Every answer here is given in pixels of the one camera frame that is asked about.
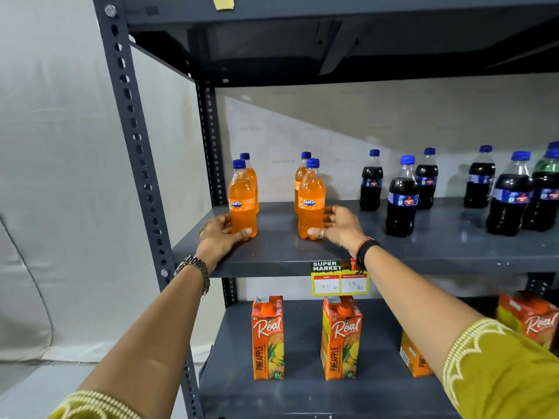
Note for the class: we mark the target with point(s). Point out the person's left hand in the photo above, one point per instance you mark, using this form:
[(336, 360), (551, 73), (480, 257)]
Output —
[(214, 242)]

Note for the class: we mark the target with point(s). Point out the person's right hand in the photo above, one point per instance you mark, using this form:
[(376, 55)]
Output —
[(345, 229)]

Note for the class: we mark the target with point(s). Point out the person's right thumb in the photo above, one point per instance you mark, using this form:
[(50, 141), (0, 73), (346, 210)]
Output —
[(315, 232)]

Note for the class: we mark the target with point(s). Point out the person's left thumb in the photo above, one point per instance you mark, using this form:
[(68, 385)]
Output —
[(242, 234)]

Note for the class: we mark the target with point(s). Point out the orange soda bottle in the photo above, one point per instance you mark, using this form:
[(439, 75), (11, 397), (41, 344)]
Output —
[(243, 205), (300, 176), (253, 176), (312, 202)]

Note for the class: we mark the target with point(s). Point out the person's right forearm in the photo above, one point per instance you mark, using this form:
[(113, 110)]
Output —
[(415, 301)]

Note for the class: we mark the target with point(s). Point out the person's left forearm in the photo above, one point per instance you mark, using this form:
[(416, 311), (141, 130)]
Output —
[(153, 344)]

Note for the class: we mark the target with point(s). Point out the red wrist thread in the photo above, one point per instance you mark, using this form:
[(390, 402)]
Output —
[(353, 262)]

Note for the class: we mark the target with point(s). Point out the black wrist band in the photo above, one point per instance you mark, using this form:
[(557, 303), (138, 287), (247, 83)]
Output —
[(366, 248)]

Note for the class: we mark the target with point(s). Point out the yellow green shelf price tag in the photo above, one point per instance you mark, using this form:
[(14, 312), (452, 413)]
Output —
[(332, 283)]

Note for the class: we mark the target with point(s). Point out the silver metal wristwatch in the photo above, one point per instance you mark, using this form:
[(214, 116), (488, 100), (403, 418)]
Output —
[(196, 266)]

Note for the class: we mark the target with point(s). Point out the row of dark cola bottles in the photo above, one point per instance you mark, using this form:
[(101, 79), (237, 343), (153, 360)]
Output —
[(401, 209)]

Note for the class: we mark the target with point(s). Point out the orange pineapple juice carton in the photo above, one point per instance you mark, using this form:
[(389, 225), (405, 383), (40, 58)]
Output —
[(412, 357), (341, 340), (530, 320), (267, 340)]

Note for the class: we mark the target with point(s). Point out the grey metal shelf rack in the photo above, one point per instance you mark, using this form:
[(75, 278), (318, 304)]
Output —
[(436, 253)]

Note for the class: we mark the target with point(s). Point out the yellow tape piece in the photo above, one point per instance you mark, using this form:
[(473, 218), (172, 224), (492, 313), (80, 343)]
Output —
[(223, 2)]

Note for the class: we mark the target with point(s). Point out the person's right green sleeve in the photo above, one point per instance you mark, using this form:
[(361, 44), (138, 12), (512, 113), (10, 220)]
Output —
[(502, 375)]

